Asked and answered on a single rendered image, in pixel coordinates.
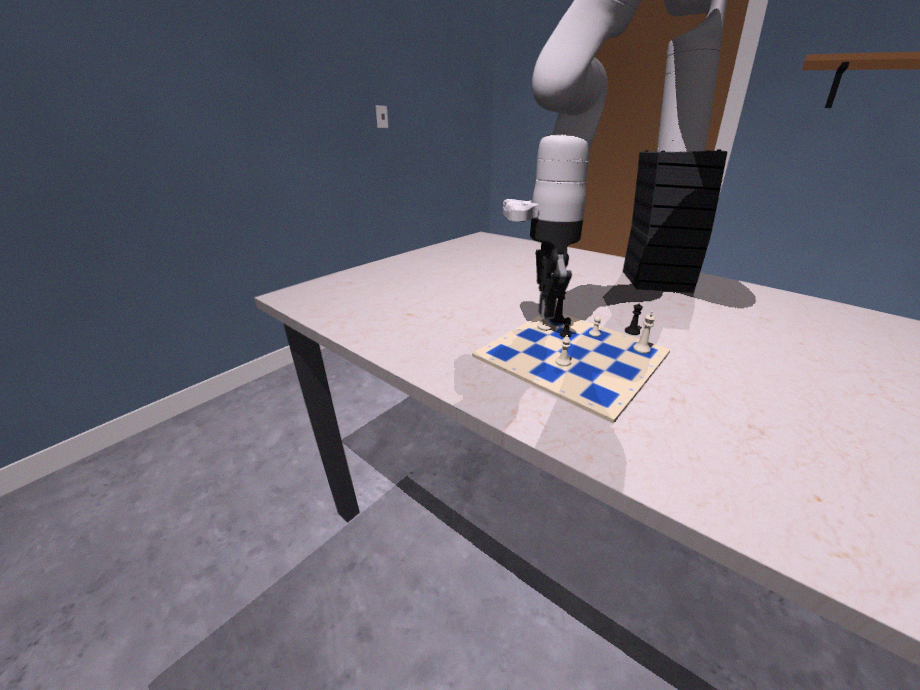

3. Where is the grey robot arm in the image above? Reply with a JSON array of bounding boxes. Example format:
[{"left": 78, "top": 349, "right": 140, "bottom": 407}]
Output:
[{"left": 503, "top": 0, "right": 728, "bottom": 222}]

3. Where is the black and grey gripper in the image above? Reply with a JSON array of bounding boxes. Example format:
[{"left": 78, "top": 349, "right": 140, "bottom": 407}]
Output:
[{"left": 530, "top": 218, "right": 583, "bottom": 319}]

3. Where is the blue and cream chessboard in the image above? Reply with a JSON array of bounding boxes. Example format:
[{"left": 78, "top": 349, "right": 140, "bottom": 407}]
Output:
[{"left": 472, "top": 314, "right": 670, "bottom": 423}]

